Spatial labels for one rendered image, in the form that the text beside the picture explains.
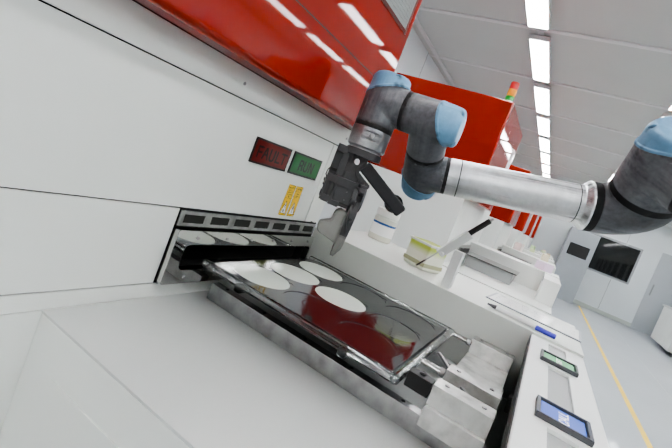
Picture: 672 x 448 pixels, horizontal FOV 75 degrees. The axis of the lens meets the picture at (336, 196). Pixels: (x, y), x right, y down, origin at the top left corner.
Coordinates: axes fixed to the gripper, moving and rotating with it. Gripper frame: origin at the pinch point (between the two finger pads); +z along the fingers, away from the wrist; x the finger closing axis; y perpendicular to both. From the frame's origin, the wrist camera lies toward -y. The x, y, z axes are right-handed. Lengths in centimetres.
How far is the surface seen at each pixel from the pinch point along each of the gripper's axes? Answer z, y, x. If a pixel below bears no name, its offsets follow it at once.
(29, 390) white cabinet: 25, 33, 31
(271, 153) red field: -13.1, 18.5, 0.9
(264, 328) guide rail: 14.0, 7.9, 13.9
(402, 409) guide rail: 12.9, -14.1, 26.3
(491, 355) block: 7.7, -34.8, 4.0
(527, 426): 1.2, -18.9, 44.8
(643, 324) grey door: 79, -903, -987
